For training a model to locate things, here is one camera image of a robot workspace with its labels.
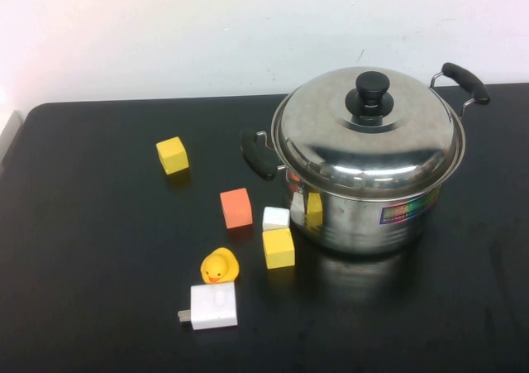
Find steel pot lid black knob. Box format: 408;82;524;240
273;65;463;196

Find orange foam cube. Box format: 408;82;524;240
219;188;254;230

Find white foam cube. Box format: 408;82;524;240
262;206;292;232

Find yellow foam cube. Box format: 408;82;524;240
155;136;191;177
261;228;296;270

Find yellow rubber duck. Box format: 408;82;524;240
200;246;241;285

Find white plug charger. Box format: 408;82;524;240
177;281;240;332

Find white side ledge panel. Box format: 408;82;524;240
0;109;25;168

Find steel pot black handles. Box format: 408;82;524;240
240;61;491;259

